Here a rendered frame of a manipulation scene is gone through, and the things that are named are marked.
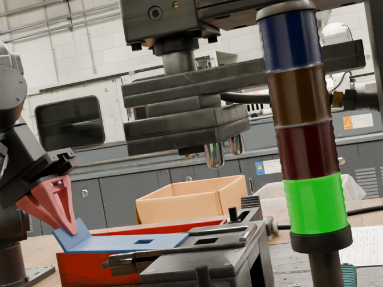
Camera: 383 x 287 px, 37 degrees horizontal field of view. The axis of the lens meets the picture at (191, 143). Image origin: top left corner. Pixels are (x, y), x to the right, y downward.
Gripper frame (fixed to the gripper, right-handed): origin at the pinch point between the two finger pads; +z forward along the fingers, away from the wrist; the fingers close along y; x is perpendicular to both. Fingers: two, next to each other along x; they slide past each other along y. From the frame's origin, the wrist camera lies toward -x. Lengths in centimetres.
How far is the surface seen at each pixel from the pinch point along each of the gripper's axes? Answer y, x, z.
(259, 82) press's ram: 31.3, -5.0, -0.6
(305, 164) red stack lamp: 33.8, -27.8, 7.6
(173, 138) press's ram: 21.4, -8.6, -0.8
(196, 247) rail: 14.8, -3.8, 10.3
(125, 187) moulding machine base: -202, 455, -41
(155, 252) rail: 10.3, -3.9, 8.2
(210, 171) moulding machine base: -117, 450, -5
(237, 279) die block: 19.3, -10.6, 14.4
